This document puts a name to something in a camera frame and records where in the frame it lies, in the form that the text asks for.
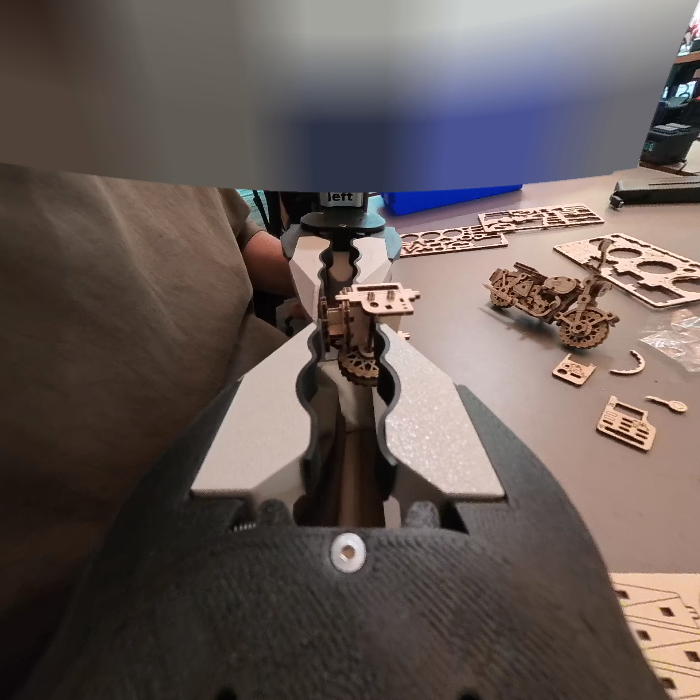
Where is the wooden sheet with square holes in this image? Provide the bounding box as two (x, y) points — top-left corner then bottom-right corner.
(608, 571), (700, 700)

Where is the wooden sheet with round holes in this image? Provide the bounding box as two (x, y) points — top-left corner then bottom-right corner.
(399, 225), (509, 259)

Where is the curved wooden piece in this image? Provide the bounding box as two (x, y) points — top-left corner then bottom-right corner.
(608, 349), (646, 377)

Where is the wooden sheet with narrow slots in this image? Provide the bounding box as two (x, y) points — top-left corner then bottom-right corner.
(477, 203), (606, 235)

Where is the black machine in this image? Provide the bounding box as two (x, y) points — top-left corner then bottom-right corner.
(639, 123), (700, 176)

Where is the dark grey desk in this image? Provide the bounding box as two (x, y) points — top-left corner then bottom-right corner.
(383, 174), (700, 613)

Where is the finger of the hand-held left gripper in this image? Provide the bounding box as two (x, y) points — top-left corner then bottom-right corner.
(281, 227), (334, 329)
(353, 235), (397, 296)

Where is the person's left forearm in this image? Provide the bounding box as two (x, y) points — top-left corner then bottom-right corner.
(241, 230), (292, 307)

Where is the blue plastic bin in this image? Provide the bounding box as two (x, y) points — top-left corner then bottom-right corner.
(382, 183), (524, 218)

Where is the wooden sheet with large cutouts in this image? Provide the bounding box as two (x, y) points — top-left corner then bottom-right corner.
(553, 232), (700, 311)

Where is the clear plastic bag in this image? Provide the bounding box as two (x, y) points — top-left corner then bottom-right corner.
(639, 307), (700, 374)

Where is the long black device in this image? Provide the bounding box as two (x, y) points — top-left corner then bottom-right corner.
(610, 175), (700, 210)

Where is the wooden sidecar model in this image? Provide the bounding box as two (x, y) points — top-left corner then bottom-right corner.
(316, 281), (423, 390)

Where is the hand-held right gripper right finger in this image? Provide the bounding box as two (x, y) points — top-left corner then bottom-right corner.
(373, 324), (506, 520)

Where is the slotted wooden part card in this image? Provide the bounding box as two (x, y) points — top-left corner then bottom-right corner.
(596, 395), (657, 452)

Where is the small wooden part card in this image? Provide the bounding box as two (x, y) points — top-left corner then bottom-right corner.
(551, 353), (598, 388)

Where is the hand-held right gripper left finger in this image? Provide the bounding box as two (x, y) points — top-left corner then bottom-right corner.
(189, 323), (329, 517)

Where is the wooden motorcycle model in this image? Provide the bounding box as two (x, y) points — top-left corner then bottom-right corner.
(483, 238), (621, 351)

